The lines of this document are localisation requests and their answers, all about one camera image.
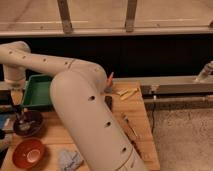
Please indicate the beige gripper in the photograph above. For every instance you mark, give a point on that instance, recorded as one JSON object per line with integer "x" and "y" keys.
{"x": 16, "y": 95}

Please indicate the purple bowl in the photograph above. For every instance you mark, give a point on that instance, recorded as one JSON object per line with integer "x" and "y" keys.
{"x": 36, "y": 126}

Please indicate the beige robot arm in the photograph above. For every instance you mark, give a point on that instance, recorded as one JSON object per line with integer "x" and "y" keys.
{"x": 76, "y": 94}

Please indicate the orange bowl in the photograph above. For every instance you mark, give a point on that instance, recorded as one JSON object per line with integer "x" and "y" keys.
{"x": 28, "y": 153}

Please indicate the green tray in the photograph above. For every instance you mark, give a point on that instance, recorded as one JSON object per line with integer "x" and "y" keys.
{"x": 37, "y": 92}

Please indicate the grey crumpled cloth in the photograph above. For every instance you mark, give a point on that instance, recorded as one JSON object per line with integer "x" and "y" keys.
{"x": 69, "y": 160}

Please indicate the black rectangular block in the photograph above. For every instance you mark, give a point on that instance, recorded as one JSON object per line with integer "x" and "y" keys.
{"x": 108, "y": 101}

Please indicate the orange carrot toy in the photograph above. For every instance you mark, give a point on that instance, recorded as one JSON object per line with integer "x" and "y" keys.
{"x": 110, "y": 80}

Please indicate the yellow wooden sticks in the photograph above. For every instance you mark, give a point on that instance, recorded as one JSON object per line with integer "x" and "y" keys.
{"x": 126, "y": 93}

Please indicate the long brown tool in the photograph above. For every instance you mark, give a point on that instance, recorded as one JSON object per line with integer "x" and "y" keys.
{"x": 136, "y": 136}

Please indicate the left metal post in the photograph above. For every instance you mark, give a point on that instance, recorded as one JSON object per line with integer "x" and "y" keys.
{"x": 65, "y": 16}

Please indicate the metal post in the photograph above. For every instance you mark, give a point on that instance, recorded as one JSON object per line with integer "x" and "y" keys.
{"x": 65, "y": 16}
{"x": 130, "y": 15}

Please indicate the metal rail beam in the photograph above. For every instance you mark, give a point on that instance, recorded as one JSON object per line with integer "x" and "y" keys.
{"x": 171, "y": 84}

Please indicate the right metal post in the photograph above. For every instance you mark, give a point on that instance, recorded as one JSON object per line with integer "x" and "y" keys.
{"x": 130, "y": 15}

